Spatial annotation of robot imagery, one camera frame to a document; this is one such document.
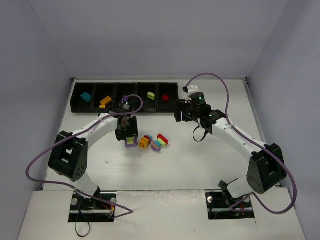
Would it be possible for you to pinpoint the green lego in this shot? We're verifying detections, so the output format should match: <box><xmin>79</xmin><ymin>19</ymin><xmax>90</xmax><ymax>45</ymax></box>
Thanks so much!
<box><xmin>126</xmin><ymin>137</ymin><xmax>135</xmax><ymax>145</ymax></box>

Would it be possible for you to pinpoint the purple heart lego plate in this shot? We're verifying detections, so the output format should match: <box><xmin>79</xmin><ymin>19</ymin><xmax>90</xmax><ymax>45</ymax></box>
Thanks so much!
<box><xmin>125</xmin><ymin>138</ymin><xmax>139</xmax><ymax>149</ymax></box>

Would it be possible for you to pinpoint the red small lego brick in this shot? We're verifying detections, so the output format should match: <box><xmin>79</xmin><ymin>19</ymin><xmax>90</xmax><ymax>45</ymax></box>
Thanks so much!
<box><xmin>161</xmin><ymin>94</ymin><xmax>170</xmax><ymax>103</ymax></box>

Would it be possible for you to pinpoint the lime green lego brick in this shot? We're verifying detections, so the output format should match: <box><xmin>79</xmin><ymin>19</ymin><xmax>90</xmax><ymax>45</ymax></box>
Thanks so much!
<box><xmin>147</xmin><ymin>91</ymin><xmax>156</xmax><ymax>101</ymax></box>

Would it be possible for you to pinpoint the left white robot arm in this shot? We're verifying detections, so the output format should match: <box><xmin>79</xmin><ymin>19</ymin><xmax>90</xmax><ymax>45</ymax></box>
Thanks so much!
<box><xmin>48</xmin><ymin>96</ymin><xmax>139</xmax><ymax>199</ymax></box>

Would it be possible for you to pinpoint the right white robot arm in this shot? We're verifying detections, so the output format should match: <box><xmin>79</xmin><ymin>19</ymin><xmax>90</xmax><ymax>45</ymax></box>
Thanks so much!
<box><xmin>174</xmin><ymin>91</ymin><xmax>287</xmax><ymax>199</ymax></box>

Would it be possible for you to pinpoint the orange yellow lego brick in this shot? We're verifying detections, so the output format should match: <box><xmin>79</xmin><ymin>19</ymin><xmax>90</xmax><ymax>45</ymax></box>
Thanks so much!
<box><xmin>139</xmin><ymin>135</ymin><xmax>151</xmax><ymax>150</ymax></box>

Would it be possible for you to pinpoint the red long lego brick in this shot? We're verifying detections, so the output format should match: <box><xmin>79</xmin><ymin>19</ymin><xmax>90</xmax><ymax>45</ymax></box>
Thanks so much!
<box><xmin>157</xmin><ymin>133</ymin><xmax>169</xmax><ymax>146</ymax></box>

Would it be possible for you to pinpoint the yellow green lego brick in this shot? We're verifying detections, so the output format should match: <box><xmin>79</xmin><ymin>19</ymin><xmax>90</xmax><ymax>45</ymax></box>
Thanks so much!
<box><xmin>158</xmin><ymin>138</ymin><xmax>167</xmax><ymax>148</ymax></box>

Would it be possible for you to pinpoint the orange long lego brick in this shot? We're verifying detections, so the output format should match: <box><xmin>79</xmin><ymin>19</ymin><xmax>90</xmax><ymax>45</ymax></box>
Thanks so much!
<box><xmin>100</xmin><ymin>96</ymin><xmax>112</xmax><ymax>105</ymax></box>

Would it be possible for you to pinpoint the teal pink lego brick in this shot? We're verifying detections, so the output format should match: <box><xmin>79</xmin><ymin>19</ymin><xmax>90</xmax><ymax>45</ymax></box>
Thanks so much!
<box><xmin>146</xmin><ymin>134</ymin><xmax>162</xmax><ymax>148</ymax></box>

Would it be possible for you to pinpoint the purple oval lego piece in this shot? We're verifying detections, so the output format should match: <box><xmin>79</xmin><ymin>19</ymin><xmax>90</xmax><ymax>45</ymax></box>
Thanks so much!
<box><xmin>151</xmin><ymin>142</ymin><xmax>161</xmax><ymax>152</ymax></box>

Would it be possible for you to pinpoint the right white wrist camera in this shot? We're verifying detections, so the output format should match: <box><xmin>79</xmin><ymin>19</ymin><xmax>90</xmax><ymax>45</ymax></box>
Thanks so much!
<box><xmin>182</xmin><ymin>85</ymin><xmax>200</xmax><ymax>95</ymax></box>

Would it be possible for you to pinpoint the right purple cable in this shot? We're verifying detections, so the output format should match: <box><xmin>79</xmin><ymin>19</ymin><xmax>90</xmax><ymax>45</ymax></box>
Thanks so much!
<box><xmin>186</xmin><ymin>72</ymin><xmax>298</xmax><ymax>215</ymax></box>

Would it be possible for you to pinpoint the purple cable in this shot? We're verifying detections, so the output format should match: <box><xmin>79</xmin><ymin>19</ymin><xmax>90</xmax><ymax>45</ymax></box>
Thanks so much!
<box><xmin>186</xmin><ymin>72</ymin><xmax>298</xmax><ymax>215</ymax></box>
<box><xmin>25</xmin><ymin>94</ymin><xmax>144</xmax><ymax>220</ymax></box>

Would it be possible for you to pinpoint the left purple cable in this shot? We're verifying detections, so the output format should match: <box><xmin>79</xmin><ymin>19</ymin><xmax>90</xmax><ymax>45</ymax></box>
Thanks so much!
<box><xmin>25</xmin><ymin>94</ymin><xmax>144</xmax><ymax>220</ymax></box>

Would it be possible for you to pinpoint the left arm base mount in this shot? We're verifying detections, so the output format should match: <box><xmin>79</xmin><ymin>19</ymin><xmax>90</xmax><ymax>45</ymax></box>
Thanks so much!
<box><xmin>68</xmin><ymin>191</ymin><xmax>116</xmax><ymax>223</ymax></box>

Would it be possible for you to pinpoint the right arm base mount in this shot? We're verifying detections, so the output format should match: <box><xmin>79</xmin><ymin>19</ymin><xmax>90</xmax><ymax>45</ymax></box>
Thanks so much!
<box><xmin>205</xmin><ymin>190</ymin><xmax>255</xmax><ymax>221</ymax></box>

